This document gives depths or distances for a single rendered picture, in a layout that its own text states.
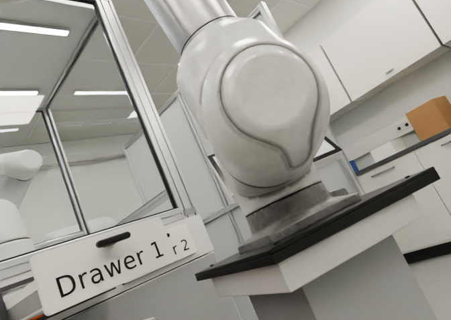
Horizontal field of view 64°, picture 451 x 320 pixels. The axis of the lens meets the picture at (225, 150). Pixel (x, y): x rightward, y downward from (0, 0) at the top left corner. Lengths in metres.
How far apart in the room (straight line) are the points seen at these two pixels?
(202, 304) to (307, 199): 0.79
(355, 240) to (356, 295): 0.08
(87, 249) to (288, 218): 0.41
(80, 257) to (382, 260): 0.55
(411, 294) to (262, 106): 0.41
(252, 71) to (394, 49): 3.38
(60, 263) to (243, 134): 0.50
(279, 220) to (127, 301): 0.69
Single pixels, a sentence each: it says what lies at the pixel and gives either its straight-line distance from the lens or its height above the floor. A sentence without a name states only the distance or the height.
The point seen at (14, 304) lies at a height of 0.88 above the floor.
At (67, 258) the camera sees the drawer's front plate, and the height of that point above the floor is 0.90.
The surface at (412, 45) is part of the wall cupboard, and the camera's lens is 3.70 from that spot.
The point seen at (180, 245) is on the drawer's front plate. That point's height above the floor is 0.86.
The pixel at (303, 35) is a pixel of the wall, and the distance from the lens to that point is 4.60.
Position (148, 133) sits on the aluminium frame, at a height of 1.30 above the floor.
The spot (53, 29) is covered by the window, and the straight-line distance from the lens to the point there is 1.57.
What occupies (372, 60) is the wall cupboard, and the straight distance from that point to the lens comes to 3.81.
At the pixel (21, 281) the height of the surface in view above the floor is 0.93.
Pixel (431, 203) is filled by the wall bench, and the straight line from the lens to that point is 3.39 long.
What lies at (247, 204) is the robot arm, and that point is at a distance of 0.63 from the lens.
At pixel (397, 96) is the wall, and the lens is 4.09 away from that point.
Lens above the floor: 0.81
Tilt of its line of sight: 13 degrees up
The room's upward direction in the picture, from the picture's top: 24 degrees counter-clockwise
